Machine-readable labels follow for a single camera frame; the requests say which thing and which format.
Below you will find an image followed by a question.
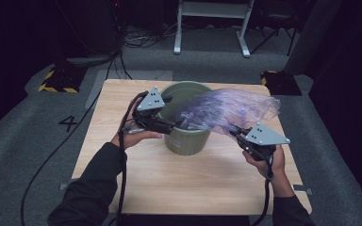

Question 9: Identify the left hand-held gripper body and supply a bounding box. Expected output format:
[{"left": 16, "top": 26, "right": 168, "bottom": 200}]
[{"left": 132, "top": 87, "right": 174, "bottom": 136}]

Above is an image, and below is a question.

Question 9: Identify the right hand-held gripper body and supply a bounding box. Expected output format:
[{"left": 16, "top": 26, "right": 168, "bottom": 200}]
[{"left": 237, "top": 121, "right": 291, "bottom": 162}]

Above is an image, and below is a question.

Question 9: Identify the green plastic trash bin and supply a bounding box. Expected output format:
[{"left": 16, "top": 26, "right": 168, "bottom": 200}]
[{"left": 157, "top": 80, "right": 213, "bottom": 156}]

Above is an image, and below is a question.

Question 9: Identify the purple plastic bag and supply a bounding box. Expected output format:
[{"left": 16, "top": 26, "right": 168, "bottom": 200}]
[{"left": 173, "top": 88, "right": 282, "bottom": 137}]

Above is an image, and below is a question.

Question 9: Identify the person's right hand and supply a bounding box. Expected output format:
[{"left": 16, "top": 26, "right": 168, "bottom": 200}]
[{"left": 241, "top": 145, "right": 288, "bottom": 186}]

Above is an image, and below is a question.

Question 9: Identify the person's left hand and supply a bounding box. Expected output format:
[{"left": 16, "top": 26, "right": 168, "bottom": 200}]
[{"left": 109, "top": 97, "right": 164, "bottom": 152}]

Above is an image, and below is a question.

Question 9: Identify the black yellow striped base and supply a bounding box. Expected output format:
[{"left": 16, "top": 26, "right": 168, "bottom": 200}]
[
  {"left": 260, "top": 70, "right": 303, "bottom": 97},
  {"left": 37, "top": 67, "right": 88, "bottom": 94}
]

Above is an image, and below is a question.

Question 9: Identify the black equipment stand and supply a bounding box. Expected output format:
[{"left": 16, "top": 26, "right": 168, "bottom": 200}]
[{"left": 54, "top": 0, "right": 123, "bottom": 69}]

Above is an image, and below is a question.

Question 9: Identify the grey pillar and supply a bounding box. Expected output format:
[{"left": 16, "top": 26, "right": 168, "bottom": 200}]
[{"left": 283, "top": 0, "right": 343, "bottom": 76}]

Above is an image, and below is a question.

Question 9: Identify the black folding stand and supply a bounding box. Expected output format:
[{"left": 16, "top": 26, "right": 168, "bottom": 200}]
[{"left": 249, "top": 0, "right": 300, "bottom": 57}]

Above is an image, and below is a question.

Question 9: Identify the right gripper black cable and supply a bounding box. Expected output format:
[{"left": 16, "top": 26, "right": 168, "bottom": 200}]
[{"left": 251, "top": 154, "right": 276, "bottom": 226}]

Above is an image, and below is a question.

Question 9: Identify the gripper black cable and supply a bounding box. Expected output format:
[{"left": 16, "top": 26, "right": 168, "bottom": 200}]
[
  {"left": 251, "top": 154, "right": 276, "bottom": 226},
  {"left": 107, "top": 90, "right": 150, "bottom": 226}
]

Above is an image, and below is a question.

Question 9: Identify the tangle of floor cables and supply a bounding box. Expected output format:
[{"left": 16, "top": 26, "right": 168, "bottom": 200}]
[{"left": 122, "top": 23, "right": 179, "bottom": 50}]

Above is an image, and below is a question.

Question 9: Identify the grey table bracket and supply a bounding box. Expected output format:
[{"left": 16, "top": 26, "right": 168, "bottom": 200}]
[
  {"left": 289, "top": 184, "right": 313, "bottom": 196},
  {"left": 58, "top": 178, "right": 79, "bottom": 191}
]

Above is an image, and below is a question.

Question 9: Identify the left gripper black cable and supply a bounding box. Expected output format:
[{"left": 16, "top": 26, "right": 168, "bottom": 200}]
[{"left": 107, "top": 90, "right": 150, "bottom": 226}]

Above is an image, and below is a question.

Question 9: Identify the long black floor cable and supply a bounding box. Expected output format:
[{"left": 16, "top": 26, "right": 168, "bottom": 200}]
[{"left": 20, "top": 51, "right": 124, "bottom": 226}]

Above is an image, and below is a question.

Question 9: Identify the white metal stand frame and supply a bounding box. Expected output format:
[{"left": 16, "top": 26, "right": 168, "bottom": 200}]
[{"left": 173, "top": 0, "right": 255, "bottom": 58}]

